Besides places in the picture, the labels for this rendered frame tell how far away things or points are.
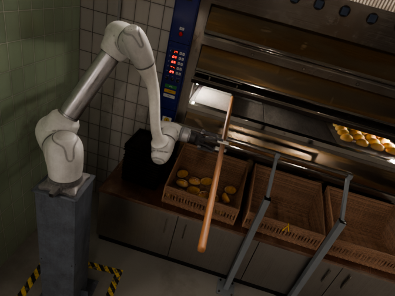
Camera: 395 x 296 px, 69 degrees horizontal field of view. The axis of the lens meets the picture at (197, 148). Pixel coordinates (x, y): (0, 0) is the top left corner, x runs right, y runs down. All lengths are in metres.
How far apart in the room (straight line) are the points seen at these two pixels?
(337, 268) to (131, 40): 1.97
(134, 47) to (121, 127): 1.25
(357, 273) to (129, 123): 2.04
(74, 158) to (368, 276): 2.05
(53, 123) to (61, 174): 0.27
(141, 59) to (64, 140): 0.50
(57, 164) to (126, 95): 1.11
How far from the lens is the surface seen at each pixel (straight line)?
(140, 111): 2.38
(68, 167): 1.43
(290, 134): 2.29
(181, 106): 2.26
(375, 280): 2.52
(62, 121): 1.55
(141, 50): 1.37
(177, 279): 2.46
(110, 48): 1.50
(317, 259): 2.22
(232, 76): 2.11
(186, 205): 2.10
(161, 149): 1.57
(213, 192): 1.32
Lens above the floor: 2.01
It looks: 30 degrees down
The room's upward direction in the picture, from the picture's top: 15 degrees clockwise
